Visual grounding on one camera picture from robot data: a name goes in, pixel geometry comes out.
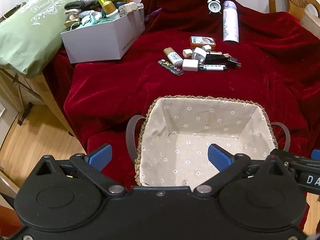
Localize white alarm clock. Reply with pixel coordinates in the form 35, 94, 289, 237
207, 0, 222, 15

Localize black patterned lighter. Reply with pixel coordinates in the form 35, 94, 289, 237
158, 59, 184, 76

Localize black lighter with white label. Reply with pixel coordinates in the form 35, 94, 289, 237
197, 64, 227, 72

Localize white multi-plug adapter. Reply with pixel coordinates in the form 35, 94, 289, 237
117, 2, 144, 16

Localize white three-pin plug adapter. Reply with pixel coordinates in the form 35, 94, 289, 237
192, 47, 207, 64

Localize white cardboard box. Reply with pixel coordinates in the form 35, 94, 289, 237
61, 2, 145, 64

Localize black metal frame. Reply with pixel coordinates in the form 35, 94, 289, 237
0, 69, 45, 125

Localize black plug adapter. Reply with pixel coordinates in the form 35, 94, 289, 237
226, 57, 242, 69

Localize grey knitted socks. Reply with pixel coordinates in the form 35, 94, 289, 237
64, 0, 100, 12

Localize red velvet cloth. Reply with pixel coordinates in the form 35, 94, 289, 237
42, 0, 320, 230

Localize woven basket with floral lining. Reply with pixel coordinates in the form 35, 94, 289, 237
126, 95, 291, 187

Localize white cube charger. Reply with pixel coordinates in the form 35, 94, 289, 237
182, 59, 199, 72

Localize white printed thermos bottle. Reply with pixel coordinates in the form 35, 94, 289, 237
222, 1, 240, 43

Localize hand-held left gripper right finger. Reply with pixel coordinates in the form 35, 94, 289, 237
196, 144, 287, 196

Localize teal cloth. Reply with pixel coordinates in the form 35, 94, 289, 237
80, 15, 108, 27

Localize gold-capped white bottle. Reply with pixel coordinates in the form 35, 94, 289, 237
102, 1, 121, 19

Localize green fabric bag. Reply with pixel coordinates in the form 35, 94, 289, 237
0, 0, 80, 79

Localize orange tin with picture lid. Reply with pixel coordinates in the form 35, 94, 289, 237
190, 36, 216, 49

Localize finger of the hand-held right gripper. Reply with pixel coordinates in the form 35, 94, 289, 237
271, 149, 320, 167

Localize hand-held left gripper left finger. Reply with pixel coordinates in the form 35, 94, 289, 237
35, 144, 126, 197

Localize white tube with gold cap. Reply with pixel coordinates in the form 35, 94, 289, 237
163, 47, 184, 65

